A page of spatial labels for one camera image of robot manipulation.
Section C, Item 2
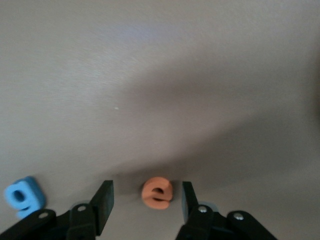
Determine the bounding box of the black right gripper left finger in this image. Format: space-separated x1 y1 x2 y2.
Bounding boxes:
0 180 115 240

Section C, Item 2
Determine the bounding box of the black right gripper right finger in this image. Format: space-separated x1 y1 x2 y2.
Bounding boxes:
174 181 278 240

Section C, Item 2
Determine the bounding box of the orange foam letter e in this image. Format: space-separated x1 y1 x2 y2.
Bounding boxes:
141 176 175 210

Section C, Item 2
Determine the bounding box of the blue foam letter g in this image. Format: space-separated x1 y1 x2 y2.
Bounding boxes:
3 176 47 218

